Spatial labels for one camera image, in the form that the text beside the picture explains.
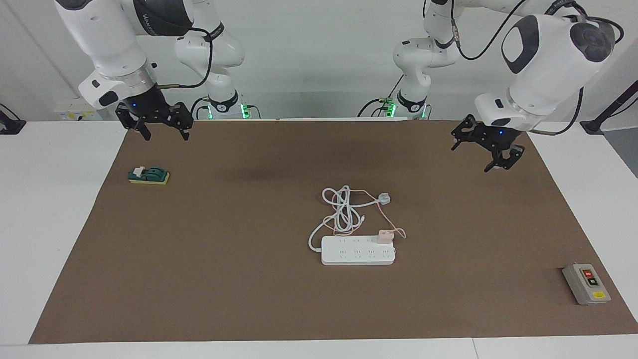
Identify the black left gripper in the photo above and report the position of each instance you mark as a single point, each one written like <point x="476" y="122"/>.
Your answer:
<point x="498" y="135"/>

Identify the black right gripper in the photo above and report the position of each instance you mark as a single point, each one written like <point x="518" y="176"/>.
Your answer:
<point x="144" y="102"/>

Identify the pink charger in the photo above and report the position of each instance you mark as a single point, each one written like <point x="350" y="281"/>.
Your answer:
<point x="385" y="237"/>

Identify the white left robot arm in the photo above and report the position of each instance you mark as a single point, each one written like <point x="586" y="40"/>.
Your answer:
<point x="548" y="75"/>

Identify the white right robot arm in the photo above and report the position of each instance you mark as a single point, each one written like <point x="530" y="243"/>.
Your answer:
<point x="99" y="40"/>

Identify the white power strip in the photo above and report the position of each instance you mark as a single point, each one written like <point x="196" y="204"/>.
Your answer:
<point x="349" y="259"/>

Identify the brown table mat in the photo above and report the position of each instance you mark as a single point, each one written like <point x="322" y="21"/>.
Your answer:
<point x="199" y="274"/>

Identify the green knife switch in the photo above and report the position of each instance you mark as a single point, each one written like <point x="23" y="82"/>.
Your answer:
<point x="152" y="174"/>

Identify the white wall socket box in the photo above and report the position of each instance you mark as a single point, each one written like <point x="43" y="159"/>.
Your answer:
<point x="75" y="115"/>

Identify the black camera stand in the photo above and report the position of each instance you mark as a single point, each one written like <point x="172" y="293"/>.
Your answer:
<point x="10" y="127"/>
<point x="593" y="127"/>

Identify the grey on-off switch box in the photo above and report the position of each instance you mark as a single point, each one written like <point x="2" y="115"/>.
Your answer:
<point x="583" y="286"/>

